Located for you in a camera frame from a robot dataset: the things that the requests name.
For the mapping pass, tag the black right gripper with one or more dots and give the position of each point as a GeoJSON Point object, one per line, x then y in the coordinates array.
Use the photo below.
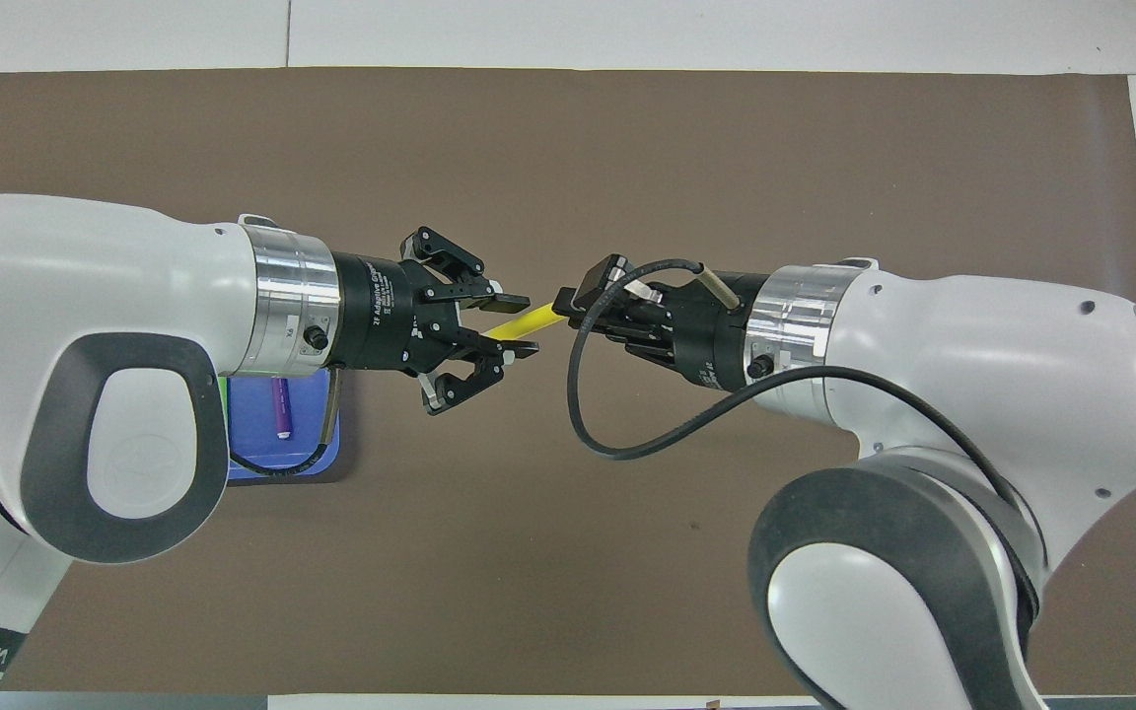
{"type": "Point", "coordinates": [716, 335]}

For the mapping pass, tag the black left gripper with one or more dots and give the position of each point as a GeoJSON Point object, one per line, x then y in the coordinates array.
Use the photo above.
{"type": "Point", "coordinates": [381, 316]}

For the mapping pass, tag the yellow marker pen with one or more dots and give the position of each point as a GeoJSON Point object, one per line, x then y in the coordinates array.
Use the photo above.
{"type": "Point", "coordinates": [529, 320]}

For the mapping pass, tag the purple marker pen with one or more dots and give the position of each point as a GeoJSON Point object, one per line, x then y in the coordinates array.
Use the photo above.
{"type": "Point", "coordinates": [282, 409]}

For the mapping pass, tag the green marker pen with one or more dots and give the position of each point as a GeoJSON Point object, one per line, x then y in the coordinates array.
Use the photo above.
{"type": "Point", "coordinates": [226, 414]}

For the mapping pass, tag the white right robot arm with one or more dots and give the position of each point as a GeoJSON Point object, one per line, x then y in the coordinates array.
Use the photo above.
{"type": "Point", "coordinates": [972, 365]}

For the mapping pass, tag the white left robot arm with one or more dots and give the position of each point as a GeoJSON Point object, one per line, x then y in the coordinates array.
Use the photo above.
{"type": "Point", "coordinates": [85, 296]}

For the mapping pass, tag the brown table mat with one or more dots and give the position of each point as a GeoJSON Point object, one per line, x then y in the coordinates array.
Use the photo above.
{"type": "Point", "coordinates": [578, 148]}

